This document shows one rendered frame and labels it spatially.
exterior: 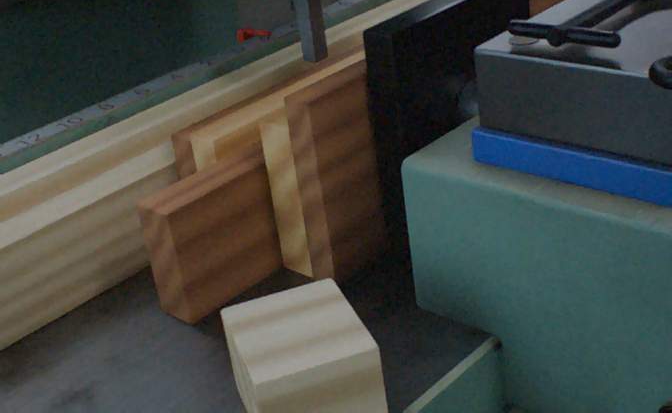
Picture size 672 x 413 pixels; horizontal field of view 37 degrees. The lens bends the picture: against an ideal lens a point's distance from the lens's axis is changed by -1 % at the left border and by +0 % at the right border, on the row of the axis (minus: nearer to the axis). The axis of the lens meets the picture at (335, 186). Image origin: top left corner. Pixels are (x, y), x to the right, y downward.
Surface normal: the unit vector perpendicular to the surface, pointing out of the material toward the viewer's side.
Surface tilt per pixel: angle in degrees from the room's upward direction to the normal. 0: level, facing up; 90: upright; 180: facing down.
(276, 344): 0
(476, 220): 90
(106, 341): 0
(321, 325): 0
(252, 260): 90
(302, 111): 90
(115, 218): 90
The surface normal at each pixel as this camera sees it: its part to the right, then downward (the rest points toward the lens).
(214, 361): -0.13, -0.89
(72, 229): 0.73, 0.21
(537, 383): -0.68, 0.39
